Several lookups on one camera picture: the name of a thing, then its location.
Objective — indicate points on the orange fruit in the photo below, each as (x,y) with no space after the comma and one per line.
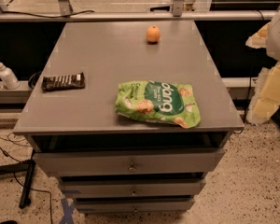
(153,34)

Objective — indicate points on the dark chocolate rxbar wrapper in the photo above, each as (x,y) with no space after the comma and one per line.
(66,82)

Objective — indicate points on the grey drawer cabinet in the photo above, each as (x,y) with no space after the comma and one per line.
(149,125)

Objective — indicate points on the green dang chips bag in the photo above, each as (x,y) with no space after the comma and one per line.
(160,102)

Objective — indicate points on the top grey drawer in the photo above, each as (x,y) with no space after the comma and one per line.
(140,162)

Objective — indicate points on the grey drawer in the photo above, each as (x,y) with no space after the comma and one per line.
(136,205)
(132,188)
(140,162)

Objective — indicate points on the middle grey drawer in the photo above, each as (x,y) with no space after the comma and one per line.
(132,188)

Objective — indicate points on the bottom grey drawer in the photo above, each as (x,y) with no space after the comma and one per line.
(136,205)

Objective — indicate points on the black stand leg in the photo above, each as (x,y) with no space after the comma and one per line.
(28,167)

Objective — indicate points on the blue tape cross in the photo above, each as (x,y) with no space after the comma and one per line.
(68,209)

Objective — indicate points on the white pump bottle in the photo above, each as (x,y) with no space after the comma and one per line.
(8,77)

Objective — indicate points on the metal frame rail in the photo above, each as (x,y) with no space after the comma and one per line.
(221,15)

